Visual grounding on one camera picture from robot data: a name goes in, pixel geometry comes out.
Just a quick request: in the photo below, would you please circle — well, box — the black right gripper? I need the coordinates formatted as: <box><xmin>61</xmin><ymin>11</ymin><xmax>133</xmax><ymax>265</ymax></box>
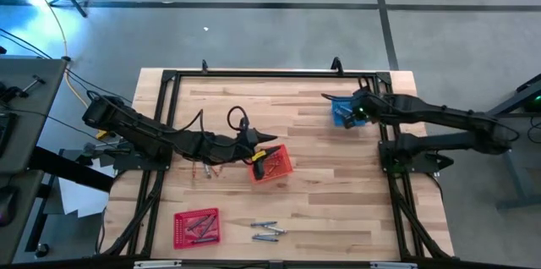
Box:
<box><xmin>320</xmin><ymin>85</ymin><xmax>386</xmax><ymax>130</ymax></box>

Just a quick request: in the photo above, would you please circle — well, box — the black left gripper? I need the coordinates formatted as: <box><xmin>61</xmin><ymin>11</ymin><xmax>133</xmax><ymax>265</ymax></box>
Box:
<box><xmin>210</xmin><ymin>116</ymin><xmax>283</xmax><ymax>182</ymax></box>

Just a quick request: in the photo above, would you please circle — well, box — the orange plastic basket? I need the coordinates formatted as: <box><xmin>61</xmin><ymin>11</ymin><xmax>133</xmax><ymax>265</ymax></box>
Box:
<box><xmin>247</xmin><ymin>143</ymin><xmax>295</xmax><ymax>184</ymax></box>

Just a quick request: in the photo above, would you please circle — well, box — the blue plastic basket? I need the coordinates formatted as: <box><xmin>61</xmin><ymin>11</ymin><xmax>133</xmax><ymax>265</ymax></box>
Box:
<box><xmin>330</xmin><ymin>95</ymin><xmax>369</xmax><ymax>129</ymax></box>

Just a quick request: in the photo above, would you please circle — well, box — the red plastic basket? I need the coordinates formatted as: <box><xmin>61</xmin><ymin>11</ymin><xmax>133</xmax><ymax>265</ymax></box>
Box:
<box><xmin>172</xmin><ymin>207</ymin><xmax>221</xmax><ymax>250</ymax></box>

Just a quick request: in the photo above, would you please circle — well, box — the white bar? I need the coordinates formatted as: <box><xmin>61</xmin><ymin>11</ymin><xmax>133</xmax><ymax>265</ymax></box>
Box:
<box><xmin>134</xmin><ymin>260</ymin><xmax>183</xmax><ymax>269</ymax></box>
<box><xmin>370</xmin><ymin>261</ymin><xmax>418</xmax><ymax>269</ymax></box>

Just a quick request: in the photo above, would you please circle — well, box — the black device with green light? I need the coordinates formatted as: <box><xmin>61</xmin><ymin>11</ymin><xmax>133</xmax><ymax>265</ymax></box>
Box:
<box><xmin>523</xmin><ymin>93</ymin><xmax>541</xmax><ymax>113</ymax></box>

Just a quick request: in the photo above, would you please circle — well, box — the white paper sheet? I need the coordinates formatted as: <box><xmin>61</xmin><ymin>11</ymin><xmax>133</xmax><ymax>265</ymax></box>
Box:
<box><xmin>57</xmin><ymin>162</ymin><xmax>117</xmax><ymax>219</ymax></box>

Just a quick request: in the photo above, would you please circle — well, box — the black desk leg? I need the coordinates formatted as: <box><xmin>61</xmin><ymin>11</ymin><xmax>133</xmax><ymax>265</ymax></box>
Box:
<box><xmin>27</xmin><ymin>145</ymin><xmax>115</xmax><ymax>194</ymax></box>

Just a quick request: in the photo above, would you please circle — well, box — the gray side desk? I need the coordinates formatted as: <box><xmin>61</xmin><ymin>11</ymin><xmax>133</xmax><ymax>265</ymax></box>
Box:
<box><xmin>0</xmin><ymin>57</ymin><xmax>68</xmax><ymax>261</ymax></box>

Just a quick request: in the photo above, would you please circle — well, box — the black clamp tool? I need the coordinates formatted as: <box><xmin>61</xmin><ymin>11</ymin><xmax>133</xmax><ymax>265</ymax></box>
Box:
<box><xmin>0</xmin><ymin>74</ymin><xmax>46</xmax><ymax>101</ymax></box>

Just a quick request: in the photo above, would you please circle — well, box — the black computer mouse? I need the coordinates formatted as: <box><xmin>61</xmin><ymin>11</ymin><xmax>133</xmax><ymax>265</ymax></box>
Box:
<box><xmin>0</xmin><ymin>186</ymin><xmax>18</xmax><ymax>228</ymax></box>

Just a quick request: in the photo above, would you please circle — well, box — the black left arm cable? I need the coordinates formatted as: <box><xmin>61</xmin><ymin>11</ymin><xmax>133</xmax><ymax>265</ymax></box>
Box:
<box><xmin>167</xmin><ymin>105</ymin><xmax>251</xmax><ymax>135</ymax></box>

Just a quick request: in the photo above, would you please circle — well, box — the black aluminium table frame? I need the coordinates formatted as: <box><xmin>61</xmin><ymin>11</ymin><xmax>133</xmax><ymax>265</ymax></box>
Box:
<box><xmin>101</xmin><ymin>56</ymin><xmax>456</xmax><ymax>261</ymax></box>

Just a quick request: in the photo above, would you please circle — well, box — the dark metal table frame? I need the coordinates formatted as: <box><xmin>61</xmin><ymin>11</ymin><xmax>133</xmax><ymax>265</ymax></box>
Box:
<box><xmin>464</xmin><ymin>73</ymin><xmax>541</xmax><ymax>211</ymax></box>

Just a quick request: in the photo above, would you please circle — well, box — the yellow cable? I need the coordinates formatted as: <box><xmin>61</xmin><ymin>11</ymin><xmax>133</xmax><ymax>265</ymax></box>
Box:
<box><xmin>19</xmin><ymin>0</ymin><xmax>85</xmax><ymax>101</ymax></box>

